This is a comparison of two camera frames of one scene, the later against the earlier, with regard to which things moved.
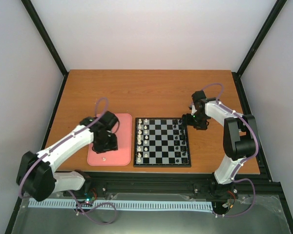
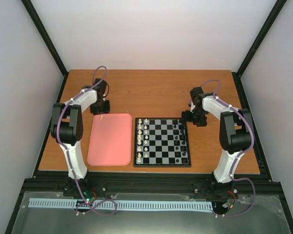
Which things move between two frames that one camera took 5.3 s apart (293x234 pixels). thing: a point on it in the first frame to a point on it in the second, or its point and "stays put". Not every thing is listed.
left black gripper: (114, 146) to (107, 110)
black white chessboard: (161, 142) stays put
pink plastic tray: (122, 157) stays put
